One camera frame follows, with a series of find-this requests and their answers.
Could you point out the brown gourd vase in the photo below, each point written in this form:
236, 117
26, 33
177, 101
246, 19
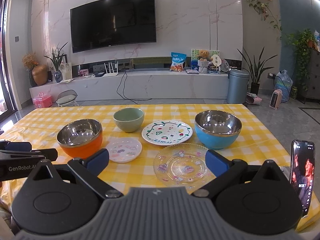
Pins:
40, 74

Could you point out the white marble tv console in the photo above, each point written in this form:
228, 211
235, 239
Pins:
161, 84

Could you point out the blue snack bag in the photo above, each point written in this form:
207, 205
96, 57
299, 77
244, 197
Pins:
177, 61

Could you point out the black wall television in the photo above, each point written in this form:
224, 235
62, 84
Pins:
107, 23

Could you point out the white wifi router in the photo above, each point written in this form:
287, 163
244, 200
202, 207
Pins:
111, 69

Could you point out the grey blue trash bin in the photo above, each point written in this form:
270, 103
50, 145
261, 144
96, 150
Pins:
238, 86

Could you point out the teddy bear bouquet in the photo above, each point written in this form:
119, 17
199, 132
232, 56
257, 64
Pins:
203, 60

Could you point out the pink small heater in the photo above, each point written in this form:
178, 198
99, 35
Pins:
276, 99

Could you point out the grey round stool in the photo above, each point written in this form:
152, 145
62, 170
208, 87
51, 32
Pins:
67, 98

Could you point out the blue vase with plant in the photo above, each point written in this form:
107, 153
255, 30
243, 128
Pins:
56, 58

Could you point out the potted long leaf plant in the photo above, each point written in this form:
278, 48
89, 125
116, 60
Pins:
256, 67

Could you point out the green ceramic bowl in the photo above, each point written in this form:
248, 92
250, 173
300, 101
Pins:
129, 119

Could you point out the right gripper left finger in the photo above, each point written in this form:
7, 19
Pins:
88, 170

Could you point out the blue water jug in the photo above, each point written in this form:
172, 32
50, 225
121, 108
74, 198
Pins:
284, 83

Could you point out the pink plastic box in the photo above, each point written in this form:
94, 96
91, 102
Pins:
42, 100

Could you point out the hanging ivy plant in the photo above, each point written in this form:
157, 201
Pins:
302, 42

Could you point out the grey drawer cabinet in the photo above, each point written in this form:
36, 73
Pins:
312, 82

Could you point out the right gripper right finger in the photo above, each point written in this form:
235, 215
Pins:
227, 173

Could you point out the small white patterned plate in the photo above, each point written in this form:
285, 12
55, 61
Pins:
124, 150

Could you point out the clear glass patterned plate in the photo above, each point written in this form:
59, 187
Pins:
183, 165

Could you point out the white painted fruit plate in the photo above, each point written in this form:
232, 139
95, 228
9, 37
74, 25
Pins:
167, 132

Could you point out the black smartphone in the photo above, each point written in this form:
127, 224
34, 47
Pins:
302, 171

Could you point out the yellow checkered tablecloth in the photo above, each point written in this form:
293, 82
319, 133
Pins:
255, 144

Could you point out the orange steel bowl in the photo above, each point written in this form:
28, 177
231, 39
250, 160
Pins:
81, 138

